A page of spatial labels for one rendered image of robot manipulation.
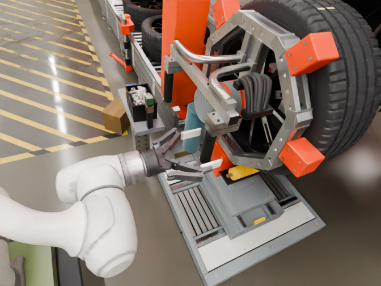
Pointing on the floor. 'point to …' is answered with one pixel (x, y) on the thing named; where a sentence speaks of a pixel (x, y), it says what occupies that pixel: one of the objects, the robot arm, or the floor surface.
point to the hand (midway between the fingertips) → (207, 147)
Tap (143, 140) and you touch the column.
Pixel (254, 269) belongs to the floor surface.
